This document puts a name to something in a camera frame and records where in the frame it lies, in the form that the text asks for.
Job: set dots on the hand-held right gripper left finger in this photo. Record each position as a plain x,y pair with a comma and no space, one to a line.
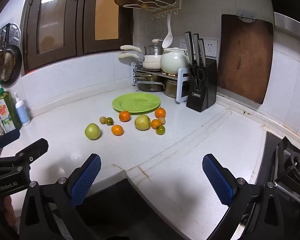
86,180

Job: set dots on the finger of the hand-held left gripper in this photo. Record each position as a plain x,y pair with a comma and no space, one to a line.
7,136
33,148

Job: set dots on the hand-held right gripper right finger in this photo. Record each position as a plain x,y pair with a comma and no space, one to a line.
218,180

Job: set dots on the green apple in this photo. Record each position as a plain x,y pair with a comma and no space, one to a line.
92,132

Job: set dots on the orange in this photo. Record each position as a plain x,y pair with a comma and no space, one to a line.
155,124
125,116
160,112
117,130

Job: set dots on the small brown fruit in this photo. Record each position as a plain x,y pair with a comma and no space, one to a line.
102,120
162,120

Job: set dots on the small green tomato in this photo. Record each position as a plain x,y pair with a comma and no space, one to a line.
160,130
109,121

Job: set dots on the yellow-green apple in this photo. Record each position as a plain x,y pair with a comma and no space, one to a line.
142,122

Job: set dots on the green plate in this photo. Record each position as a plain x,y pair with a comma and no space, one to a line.
130,103

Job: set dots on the green dish soap bottle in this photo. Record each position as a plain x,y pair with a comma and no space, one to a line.
7,115

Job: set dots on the white blue pump bottle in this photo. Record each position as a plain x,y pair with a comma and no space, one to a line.
22,115

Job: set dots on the black frying pan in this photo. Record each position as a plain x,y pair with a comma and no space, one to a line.
11,75

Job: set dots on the gas stove burner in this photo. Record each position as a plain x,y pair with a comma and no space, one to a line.
290,165

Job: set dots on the black knife block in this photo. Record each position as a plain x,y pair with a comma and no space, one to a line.
202,97

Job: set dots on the grey corner pot rack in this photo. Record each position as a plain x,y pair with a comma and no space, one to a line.
182,85

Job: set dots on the black kitchen scissors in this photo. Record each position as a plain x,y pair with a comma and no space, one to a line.
198,76

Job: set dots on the wooden bead trivet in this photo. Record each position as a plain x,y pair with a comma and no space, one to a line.
170,74

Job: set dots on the brown wooden cutting board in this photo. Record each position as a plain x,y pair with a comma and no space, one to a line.
245,60

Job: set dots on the pale green ceramic pot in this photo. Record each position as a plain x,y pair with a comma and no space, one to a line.
173,61

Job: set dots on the steel steamer pot with lid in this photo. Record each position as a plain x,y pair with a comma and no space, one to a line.
153,50

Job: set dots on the white ladle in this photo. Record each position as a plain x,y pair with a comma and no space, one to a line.
167,41

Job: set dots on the stainless range hood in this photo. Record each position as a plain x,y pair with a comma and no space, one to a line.
292,23

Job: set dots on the white wall socket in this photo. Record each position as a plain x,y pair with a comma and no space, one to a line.
182,43
211,47

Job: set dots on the clear wall hook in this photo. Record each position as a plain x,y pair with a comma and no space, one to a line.
247,15

